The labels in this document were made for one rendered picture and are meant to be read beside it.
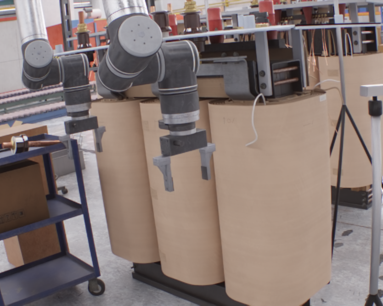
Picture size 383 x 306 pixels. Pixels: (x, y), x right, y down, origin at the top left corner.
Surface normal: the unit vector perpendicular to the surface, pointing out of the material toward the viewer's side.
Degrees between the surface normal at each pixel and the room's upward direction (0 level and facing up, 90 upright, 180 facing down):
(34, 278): 0
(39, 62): 76
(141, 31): 69
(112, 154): 90
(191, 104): 90
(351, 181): 90
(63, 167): 90
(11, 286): 0
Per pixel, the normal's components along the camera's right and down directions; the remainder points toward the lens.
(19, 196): 0.65, 0.11
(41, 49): 0.36, -0.19
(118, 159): -0.50, 0.25
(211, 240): 0.26, 0.20
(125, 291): -0.10, -0.97
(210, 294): -0.69, 0.23
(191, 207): -0.22, 0.25
